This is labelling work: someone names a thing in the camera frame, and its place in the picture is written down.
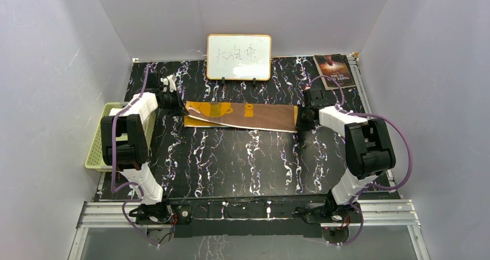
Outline brown and yellow cloth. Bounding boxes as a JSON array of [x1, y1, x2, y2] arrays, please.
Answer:
[[184, 101, 299, 133]]

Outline white towel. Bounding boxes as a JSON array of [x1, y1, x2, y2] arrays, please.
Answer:
[[109, 108, 123, 116]]

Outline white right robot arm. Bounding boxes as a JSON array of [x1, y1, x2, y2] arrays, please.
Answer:
[[296, 88, 396, 222]]

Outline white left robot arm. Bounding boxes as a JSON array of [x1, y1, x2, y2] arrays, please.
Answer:
[[100, 70, 188, 223]]

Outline dark paperback book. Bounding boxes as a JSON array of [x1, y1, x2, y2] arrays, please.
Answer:
[[313, 54, 356, 88]]

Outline small framed whiteboard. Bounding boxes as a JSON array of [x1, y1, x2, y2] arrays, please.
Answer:
[[206, 34, 272, 81]]

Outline green perforated plastic basket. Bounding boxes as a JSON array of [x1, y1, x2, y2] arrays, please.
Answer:
[[85, 102, 157, 172]]

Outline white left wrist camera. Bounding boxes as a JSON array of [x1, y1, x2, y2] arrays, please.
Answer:
[[160, 75, 177, 93]]

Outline aluminium base frame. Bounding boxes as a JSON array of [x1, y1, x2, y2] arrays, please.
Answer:
[[69, 196, 429, 259]]

